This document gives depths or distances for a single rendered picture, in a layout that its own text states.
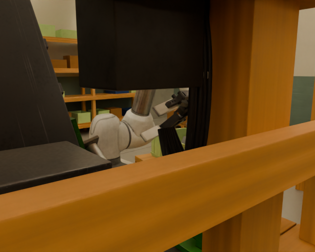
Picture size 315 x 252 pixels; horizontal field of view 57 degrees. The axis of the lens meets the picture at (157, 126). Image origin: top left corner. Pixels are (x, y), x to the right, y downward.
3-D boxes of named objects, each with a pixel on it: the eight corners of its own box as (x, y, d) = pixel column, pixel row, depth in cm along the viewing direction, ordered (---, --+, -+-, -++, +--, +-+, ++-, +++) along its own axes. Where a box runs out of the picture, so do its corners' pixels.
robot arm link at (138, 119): (110, 140, 165) (140, 135, 180) (126, 156, 155) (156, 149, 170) (142, -3, 133) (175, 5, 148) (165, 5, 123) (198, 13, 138)
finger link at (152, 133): (158, 124, 88) (157, 125, 89) (140, 133, 85) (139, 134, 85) (164, 132, 87) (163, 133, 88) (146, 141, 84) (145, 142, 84)
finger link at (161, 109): (178, 108, 78) (179, 106, 77) (158, 117, 74) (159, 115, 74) (171, 99, 79) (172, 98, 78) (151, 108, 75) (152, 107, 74)
